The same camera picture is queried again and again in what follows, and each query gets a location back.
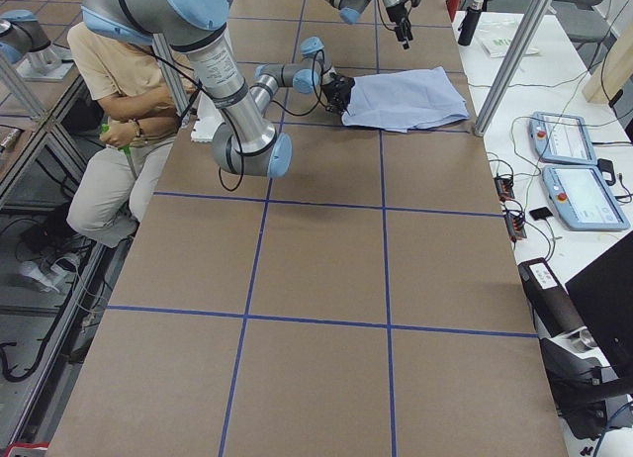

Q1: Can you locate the aluminium profile post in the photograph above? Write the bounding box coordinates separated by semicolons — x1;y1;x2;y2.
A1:
473;0;553;137

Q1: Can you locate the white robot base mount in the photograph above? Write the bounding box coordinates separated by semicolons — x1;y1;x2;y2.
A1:
191;93;224;143

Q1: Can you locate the black monitor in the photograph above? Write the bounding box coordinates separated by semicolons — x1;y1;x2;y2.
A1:
566;234;632;377

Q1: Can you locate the black orange usb hub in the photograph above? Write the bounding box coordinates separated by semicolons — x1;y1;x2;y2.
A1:
503;210;527;242
494;175;515;202

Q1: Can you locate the grey teach pendant with red button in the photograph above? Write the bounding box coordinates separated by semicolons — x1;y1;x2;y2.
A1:
541;165;630;231

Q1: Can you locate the clear bag with green print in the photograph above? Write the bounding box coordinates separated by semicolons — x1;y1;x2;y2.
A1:
475;20;519;58

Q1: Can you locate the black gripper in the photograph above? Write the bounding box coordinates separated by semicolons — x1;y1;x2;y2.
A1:
321;73;355;113
387;2;412;49

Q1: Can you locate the green handled metal stick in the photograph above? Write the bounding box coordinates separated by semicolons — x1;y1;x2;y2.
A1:
118;145;138;180

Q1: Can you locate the person's right hand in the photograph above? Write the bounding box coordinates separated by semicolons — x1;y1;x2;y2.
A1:
100;123;136;149

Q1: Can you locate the blue striped button shirt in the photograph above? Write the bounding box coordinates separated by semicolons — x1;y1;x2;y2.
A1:
341;67;470;133

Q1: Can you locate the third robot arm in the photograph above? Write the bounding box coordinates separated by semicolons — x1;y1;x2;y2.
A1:
1;9;152;82

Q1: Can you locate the black box with white label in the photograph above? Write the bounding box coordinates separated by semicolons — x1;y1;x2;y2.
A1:
517;258;585;336

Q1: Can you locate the black steel-capped water bottle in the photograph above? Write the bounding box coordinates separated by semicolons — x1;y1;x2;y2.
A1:
457;0;485;46

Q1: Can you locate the aluminium frame rack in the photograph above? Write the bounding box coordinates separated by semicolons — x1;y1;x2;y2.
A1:
1;57;87;204

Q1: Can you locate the seated person in beige shirt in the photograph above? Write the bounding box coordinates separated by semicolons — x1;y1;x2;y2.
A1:
67;22;181;248

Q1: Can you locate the black power adapter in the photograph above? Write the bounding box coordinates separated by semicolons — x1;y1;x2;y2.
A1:
597;158;616;186

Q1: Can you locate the brown paper table cover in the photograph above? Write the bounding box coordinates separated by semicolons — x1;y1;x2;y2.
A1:
12;0;571;457

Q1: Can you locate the black machine with steel cup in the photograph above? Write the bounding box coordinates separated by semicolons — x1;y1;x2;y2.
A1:
538;325;632;439

